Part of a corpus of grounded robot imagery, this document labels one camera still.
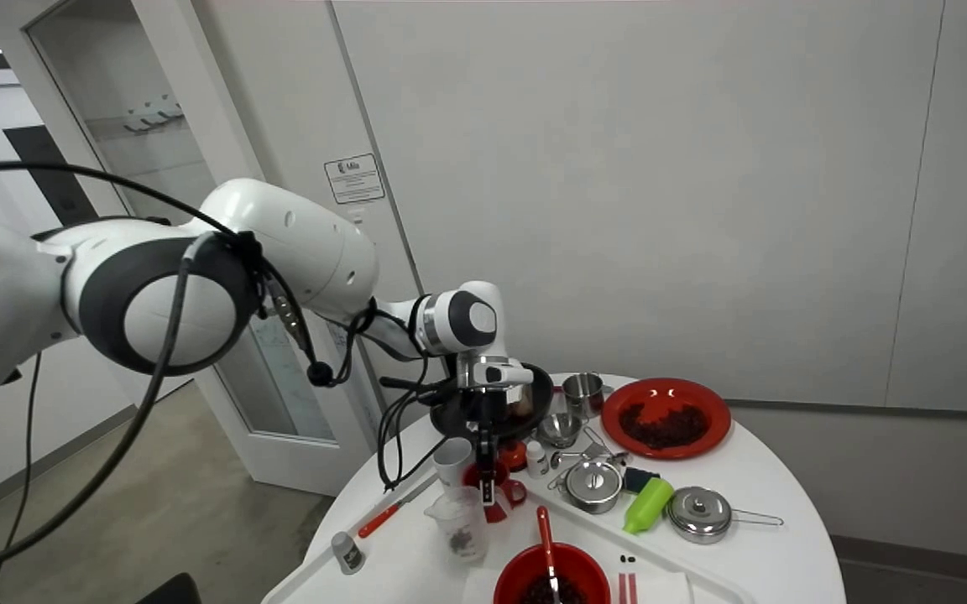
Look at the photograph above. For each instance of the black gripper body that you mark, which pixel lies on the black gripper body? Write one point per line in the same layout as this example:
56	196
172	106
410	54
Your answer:
491	415

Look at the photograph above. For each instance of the clear plastic jug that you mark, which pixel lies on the clear plastic jug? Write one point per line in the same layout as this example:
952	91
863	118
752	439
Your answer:
464	533

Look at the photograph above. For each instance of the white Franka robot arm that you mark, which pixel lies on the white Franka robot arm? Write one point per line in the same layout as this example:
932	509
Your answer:
170	279

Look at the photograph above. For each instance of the small steel bowl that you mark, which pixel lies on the small steel bowl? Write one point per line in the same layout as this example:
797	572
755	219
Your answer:
558	428

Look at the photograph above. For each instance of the red bowl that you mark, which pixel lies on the red bowl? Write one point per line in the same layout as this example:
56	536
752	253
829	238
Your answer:
579	572

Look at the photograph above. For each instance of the small silver bowl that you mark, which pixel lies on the small silver bowl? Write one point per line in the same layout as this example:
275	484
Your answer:
704	516

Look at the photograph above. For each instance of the small clear plastic cup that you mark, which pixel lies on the small clear plastic cup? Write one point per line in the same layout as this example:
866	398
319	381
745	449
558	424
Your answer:
453	461

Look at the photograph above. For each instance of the black frying pan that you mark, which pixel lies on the black frying pan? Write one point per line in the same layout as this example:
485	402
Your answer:
539	403

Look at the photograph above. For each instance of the steel cup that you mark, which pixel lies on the steel cup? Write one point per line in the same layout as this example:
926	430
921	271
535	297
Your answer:
583	390

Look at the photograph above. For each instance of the red spoon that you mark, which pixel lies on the red spoon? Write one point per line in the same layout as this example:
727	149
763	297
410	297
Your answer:
544	549

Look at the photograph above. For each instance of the clear glass jar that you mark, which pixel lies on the clear glass jar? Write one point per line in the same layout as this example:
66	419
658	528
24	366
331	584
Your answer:
592	484

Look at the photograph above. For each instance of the green toy vegetable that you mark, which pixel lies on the green toy vegetable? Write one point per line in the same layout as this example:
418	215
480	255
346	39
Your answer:
649	505

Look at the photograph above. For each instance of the red chopsticks pair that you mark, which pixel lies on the red chopsticks pair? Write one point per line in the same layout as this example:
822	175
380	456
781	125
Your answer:
625	583

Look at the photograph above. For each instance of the red plate with dark food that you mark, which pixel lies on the red plate with dark food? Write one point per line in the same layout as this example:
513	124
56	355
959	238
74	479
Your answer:
665	419

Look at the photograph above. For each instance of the white wall sign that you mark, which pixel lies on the white wall sign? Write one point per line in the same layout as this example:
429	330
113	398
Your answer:
355	181

